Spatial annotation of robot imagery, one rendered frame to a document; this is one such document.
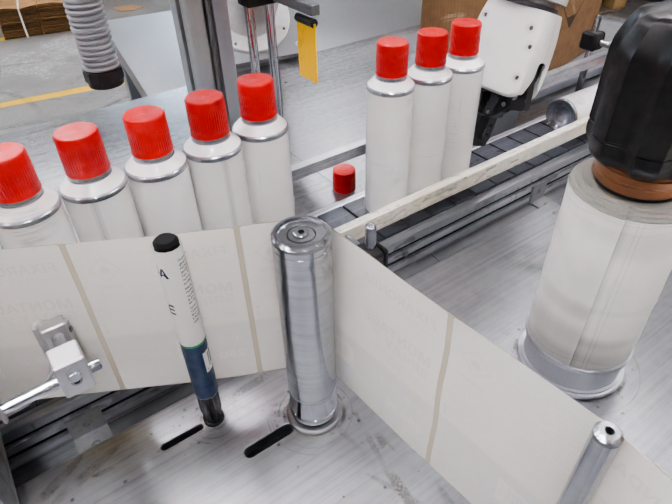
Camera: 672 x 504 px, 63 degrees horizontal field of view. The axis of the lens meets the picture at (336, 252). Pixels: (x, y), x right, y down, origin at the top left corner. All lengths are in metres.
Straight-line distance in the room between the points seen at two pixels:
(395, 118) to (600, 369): 0.31
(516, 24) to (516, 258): 0.27
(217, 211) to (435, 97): 0.27
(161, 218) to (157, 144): 0.06
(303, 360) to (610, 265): 0.22
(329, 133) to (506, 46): 0.38
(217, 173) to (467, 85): 0.31
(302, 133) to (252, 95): 0.48
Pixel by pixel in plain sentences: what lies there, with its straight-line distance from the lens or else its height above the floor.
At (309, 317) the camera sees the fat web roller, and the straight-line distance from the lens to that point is 0.36.
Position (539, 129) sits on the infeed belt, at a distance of 0.91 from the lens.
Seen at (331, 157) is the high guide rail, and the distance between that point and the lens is 0.63.
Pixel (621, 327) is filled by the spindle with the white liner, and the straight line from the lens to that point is 0.46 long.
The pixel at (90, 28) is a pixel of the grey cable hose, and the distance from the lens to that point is 0.54.
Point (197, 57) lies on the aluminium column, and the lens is 0.62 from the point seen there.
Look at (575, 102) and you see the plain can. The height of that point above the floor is 0.93.
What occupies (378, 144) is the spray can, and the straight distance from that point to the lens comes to 0.61.
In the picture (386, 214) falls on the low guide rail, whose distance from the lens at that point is 0.62.
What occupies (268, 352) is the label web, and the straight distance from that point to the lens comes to 0.44.
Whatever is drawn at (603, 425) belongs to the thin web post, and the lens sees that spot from 0.26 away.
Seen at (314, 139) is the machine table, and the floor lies 0.83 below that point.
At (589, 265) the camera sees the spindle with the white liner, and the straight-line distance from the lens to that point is 0.42.
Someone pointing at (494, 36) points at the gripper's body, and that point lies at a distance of 0.72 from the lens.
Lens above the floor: 1.27
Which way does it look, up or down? 39 degrees down
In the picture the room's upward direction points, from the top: 1 degrees counter-clockwise
